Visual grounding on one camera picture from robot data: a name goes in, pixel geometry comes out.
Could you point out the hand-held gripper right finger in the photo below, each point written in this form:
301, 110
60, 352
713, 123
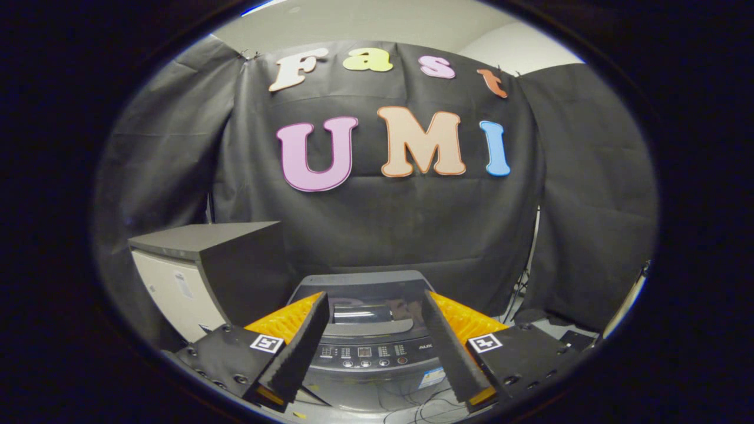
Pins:
447, 350

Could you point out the beige cabinet with dark top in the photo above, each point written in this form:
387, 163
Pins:
235, 271

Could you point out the black backdrop cloth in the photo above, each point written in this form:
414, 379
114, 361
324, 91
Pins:
383, 229

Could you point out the black box on floor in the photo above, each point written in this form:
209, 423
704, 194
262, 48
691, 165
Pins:
574, 340

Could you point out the backdrop stand pole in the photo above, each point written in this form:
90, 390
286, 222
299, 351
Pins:
530, 259

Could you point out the grey washing machine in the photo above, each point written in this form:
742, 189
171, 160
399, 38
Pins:
377, 353

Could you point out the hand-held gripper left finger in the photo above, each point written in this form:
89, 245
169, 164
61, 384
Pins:
300, 350

